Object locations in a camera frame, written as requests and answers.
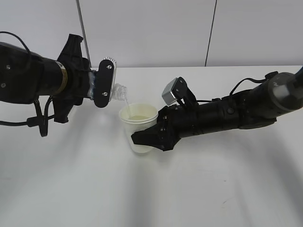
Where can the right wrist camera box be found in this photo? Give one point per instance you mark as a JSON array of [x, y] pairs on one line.
[[178, 91]]

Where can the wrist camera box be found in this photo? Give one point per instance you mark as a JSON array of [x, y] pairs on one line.
[[178, 91], [104, 82]]

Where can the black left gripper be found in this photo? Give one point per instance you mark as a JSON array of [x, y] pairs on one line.
[[77, 84]]

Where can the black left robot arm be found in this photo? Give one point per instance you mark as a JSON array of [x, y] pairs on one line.
[[25, 76]]

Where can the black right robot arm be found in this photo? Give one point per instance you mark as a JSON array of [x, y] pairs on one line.
[[277, 94]]

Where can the clear green-label water bottle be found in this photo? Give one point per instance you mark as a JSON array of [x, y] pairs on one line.
[[118, 92]]

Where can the white paper cup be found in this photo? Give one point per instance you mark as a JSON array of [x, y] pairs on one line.
[[138, 117]]

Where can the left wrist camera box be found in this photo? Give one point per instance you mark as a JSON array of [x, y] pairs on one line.
[[104, 82]]

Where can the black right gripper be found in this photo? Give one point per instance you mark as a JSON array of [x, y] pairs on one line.
[[173, 124]]

